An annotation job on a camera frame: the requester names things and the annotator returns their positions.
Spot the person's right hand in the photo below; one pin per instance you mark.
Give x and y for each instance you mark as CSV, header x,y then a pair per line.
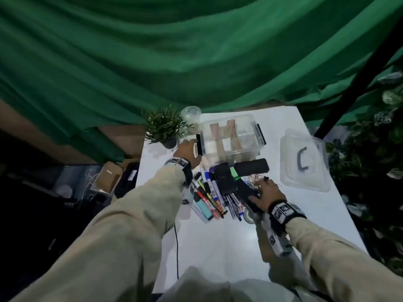
x,y
267,191

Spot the pile of silver paper clips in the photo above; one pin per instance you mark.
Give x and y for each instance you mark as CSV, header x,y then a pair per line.
x,y
253,180

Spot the clear plastic storage box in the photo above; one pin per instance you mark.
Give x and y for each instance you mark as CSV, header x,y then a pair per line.
x,y
248,144

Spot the person's right forearm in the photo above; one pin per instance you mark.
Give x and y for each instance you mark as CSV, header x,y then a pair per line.
x,y
340,264

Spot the clear plastic cup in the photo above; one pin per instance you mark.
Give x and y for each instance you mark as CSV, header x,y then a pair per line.
x,y
190,114

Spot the pile of markers and pens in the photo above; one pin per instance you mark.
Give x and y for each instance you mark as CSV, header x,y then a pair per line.
x,y
204,198

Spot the small potted green plant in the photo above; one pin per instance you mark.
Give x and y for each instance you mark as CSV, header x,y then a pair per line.
x,y
165,125

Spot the black device on floor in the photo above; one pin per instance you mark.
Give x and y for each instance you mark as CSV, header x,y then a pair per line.
x,y
126,180

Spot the white table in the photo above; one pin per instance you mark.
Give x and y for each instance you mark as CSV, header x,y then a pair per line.
x,y
226,245

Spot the black whiteboard eraser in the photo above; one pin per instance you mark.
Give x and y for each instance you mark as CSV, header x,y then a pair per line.
x,y
242,190

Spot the person's left hand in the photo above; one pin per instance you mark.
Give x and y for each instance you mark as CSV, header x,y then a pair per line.
x,y
187,150

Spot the green fabric curtain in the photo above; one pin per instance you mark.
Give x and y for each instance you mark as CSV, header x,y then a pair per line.
x,y
189,43

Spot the clear tape roll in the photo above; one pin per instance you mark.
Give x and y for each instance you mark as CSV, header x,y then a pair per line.
x,y
246,217

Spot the person's left forearm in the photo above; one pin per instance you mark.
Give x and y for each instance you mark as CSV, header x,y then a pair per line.
x,y
132,223

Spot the clear plastic box lid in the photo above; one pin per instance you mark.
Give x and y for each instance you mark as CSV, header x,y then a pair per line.
x,y
315,179

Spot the black metal pole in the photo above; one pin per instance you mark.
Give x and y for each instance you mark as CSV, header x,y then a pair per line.
x,y
355,88

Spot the teal highlighter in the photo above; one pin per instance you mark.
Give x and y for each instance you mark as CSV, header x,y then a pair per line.
x,y
204,212

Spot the person's beige shirt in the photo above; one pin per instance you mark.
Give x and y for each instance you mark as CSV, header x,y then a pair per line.
x,y
220,289

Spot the small open cardboard box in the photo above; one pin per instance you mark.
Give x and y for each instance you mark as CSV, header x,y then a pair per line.
x,y
107,179

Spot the leafy green foliage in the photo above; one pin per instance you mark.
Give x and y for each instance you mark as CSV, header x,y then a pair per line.
x,y
377,147

